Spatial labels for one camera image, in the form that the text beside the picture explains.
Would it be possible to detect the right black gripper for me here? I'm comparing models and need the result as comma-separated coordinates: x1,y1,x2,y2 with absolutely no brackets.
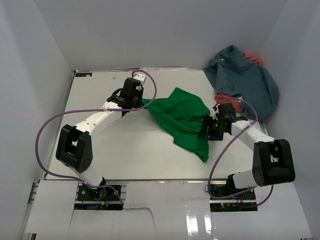
197,115,226,142

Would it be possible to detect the green polo shirt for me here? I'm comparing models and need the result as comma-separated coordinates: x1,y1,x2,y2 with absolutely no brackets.
142,87,211,163

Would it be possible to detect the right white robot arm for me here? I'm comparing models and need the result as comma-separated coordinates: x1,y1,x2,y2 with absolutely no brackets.
198,103,296,200

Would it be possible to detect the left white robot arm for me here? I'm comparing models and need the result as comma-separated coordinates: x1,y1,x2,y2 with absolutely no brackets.
55,73,146,200

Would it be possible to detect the white printed label strip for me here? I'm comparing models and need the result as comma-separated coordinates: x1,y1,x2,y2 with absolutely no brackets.
139,67,189,72

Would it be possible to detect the coral red t shirt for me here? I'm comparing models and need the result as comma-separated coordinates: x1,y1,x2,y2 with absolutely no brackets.
214,93,244,113

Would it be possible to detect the black label sticker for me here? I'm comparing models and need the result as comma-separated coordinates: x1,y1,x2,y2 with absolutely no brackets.
74,72,93,78

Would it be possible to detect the blue-grey t shirt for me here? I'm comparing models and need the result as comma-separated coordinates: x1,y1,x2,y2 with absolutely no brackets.
203,45,279,121

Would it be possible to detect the white paper sheet front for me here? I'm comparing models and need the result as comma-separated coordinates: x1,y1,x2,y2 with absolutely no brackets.
25,180,312,240

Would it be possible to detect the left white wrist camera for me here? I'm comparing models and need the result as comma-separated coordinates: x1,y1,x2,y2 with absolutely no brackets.
131,71,147,85

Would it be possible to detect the aluminium table frame rail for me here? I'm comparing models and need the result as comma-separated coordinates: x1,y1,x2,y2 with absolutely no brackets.
259,122,285,180

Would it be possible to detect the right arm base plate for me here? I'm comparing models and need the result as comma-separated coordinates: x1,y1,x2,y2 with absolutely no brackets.
209,184,258,213

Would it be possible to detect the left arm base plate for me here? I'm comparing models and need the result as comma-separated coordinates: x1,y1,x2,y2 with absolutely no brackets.
74,185,123,211

